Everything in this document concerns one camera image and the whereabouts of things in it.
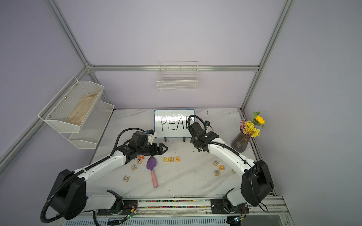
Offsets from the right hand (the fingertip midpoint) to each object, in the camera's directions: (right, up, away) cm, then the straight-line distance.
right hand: (194, 139), depth 85 cm
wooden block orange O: (+18, -18, +3) cm, 26 cm away
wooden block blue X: (+14, -21, +1) cm, 25 cm away
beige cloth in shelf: (-64, +16, -8) cm, 67 cm away
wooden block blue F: (-38, -18, +2) cm, 42 cm away
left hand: (-19, -7, -1) cm, 21 cm away
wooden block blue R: (+14, -15, +3) cm, 21 cm away
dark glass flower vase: (+29, -1, +1) cm, 29 cm away
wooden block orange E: (-15, -14, +6) cm, 21 cm away
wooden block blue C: (-41, -23, -3) cm, 47 cm away
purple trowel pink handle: (-27, -16, +3) cm, 32 cm away
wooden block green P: (-18, -14, +6) cm, 23 cm away
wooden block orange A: (-11, -14, +5) cm, 18 cm away
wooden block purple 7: (-35, -15, +5) cm, 38 cm away
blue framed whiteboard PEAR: (-15, +10, +14) cm, 23 cm away
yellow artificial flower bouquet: (+31, +8, -7) cm, 32 cm away
